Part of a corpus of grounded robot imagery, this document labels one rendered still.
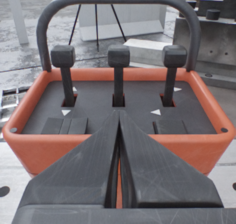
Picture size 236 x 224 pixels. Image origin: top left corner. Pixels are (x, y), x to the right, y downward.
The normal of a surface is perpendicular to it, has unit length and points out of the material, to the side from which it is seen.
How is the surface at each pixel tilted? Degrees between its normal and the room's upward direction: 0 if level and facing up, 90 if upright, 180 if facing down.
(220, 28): 90
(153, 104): 0
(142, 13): 90
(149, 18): 90
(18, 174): 0
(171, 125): 0
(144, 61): 90
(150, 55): 71
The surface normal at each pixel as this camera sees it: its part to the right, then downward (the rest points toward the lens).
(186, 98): 0.00, -0.83
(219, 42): -0.36, 0.52
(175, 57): 0.00, 0.56
